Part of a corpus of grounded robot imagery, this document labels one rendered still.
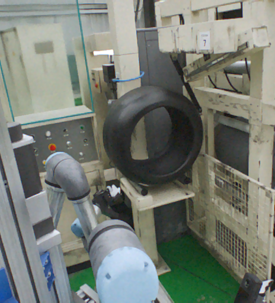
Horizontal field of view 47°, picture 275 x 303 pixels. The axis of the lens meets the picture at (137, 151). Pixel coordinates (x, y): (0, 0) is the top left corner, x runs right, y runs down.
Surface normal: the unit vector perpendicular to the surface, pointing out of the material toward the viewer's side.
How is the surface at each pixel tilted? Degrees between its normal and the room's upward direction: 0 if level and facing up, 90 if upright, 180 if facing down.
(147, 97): 44
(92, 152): 90
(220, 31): 90
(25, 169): 90
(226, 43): 90
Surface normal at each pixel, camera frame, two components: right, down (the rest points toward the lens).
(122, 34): 0.36, 0.29
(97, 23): 0.68, 0.18
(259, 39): 0.30, -0.02
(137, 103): -0.15, -0.35
